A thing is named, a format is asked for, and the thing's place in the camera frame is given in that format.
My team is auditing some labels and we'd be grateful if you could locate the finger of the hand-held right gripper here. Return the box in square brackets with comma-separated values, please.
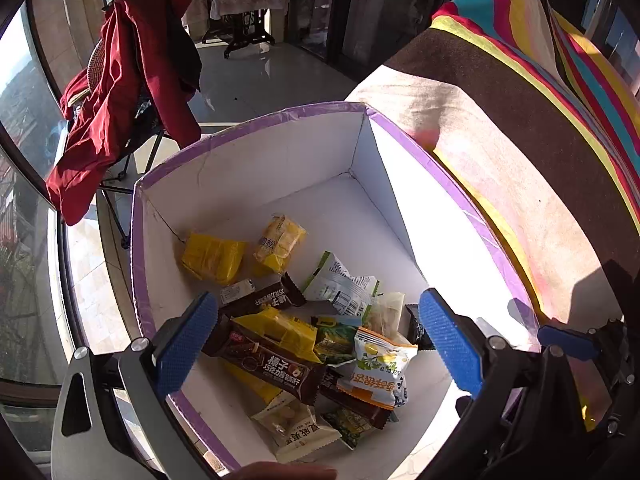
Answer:
[537, 317, 640, 386]

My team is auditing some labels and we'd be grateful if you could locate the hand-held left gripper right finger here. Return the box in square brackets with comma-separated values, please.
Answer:
[419, 287, 588, 480]

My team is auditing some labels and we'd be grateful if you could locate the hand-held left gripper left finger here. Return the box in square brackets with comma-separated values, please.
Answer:
[51, 291, 221, 480]

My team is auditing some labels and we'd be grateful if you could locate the clear pastry packet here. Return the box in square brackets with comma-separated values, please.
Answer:
[370, 291, 407, 336]

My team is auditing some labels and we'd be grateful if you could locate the brown chocolate bar packet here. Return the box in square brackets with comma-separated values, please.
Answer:
[202, 321, 328, 407]

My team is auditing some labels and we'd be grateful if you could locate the white box purple rim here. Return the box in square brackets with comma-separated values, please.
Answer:
[131, 101, 543, 480]

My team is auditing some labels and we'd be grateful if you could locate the small black snack packet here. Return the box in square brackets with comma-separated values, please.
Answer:
[404, 303, 436, 352]

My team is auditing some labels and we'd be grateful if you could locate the brown snack bar packet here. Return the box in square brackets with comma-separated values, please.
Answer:
[317, 367, 401, 431]

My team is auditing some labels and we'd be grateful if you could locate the white green snack packet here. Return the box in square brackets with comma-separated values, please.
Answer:
[301, 251, 381, 317]

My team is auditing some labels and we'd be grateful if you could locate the white round cracker packet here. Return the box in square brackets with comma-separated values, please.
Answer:
[250, 392, 342, 465]

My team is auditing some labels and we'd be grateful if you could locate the yellow clear snack packet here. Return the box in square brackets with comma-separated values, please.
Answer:
[252, 214, 308, 275]

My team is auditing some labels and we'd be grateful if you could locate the striped tablecloth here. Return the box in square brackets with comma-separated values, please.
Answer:
[345, 0, 640, 431]

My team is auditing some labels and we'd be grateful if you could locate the red jacket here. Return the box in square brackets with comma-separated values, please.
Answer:
[45, 0, 206, 227]

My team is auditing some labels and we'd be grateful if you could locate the black iron table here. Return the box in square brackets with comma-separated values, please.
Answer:
[202, 7, 276, 60]

